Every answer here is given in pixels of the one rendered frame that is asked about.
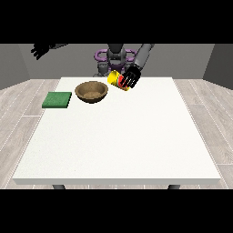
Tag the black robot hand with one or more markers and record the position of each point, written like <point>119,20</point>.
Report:
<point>132,76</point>
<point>41,49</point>

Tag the yellow cup with melon print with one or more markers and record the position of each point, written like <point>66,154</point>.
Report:
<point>114,79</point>

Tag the brown wooden bowl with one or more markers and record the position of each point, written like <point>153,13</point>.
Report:
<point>91,91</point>

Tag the green square pad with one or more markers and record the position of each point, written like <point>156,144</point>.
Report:
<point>56,100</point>

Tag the grey robot trunk purple rings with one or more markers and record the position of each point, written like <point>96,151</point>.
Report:
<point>114,59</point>

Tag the dark table leg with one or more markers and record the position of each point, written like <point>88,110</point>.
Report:
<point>174,187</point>
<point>58,187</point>

